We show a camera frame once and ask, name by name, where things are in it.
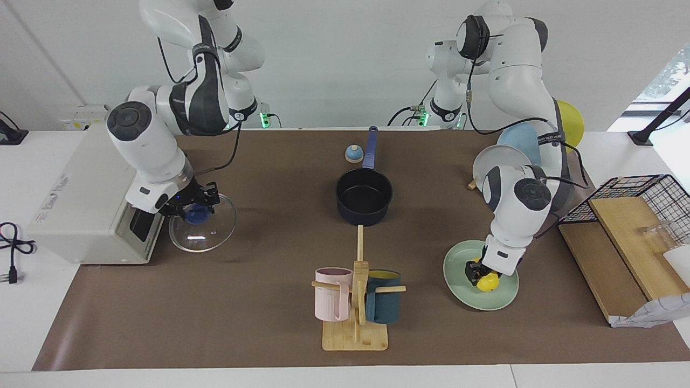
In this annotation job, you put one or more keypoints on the pink mug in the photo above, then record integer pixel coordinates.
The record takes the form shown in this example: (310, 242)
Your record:
(331, 302)

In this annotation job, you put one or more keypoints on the white wall power strip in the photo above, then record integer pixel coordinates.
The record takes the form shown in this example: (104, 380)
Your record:
(83, 117)

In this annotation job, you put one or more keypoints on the clear glass cup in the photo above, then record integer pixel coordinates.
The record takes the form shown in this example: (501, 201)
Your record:
(660, 234)

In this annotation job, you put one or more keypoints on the grey plate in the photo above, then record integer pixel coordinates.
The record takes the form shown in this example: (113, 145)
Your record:
(496, 159)

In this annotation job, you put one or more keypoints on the black clamp stand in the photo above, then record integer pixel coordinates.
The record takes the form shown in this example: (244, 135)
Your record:
(11, 134)
(655, 121)

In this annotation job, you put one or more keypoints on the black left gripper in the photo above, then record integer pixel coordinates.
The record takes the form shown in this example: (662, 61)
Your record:
(474, 264)

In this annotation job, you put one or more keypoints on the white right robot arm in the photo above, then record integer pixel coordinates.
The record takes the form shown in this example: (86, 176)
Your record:
(156, 151)

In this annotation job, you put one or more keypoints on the white marbled paper sheet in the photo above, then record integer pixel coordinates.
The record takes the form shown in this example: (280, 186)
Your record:
(652, 315)

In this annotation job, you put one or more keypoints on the light blue plate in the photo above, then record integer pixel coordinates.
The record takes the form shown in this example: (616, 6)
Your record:
(525, 140)

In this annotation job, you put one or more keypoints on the beige toaster oven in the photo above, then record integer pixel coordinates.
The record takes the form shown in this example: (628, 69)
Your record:
(81, 215)

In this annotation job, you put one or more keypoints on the yellow plate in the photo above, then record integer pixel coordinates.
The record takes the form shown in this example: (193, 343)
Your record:
(572, 124)

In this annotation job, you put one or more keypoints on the white cup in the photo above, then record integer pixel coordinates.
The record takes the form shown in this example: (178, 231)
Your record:
(680, 264)

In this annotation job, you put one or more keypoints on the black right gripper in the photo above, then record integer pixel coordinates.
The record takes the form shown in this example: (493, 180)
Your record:
(186, 196)

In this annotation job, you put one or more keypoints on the dark teal mug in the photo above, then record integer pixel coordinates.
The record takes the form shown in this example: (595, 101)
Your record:
(384, 304)

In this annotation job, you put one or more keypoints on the glass lid purple knob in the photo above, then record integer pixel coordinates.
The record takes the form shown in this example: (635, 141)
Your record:
(207, 237)

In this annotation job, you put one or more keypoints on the wooden mug tree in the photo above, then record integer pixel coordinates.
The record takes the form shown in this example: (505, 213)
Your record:
(356, 337)

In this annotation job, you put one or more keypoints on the light wooden board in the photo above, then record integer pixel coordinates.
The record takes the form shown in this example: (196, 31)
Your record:
(630, 237)

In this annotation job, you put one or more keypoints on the green plate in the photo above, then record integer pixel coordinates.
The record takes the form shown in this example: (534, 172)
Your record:
(469, 296)

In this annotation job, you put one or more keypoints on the brown table mat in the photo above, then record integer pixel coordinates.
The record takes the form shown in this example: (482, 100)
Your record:
(259, 296)

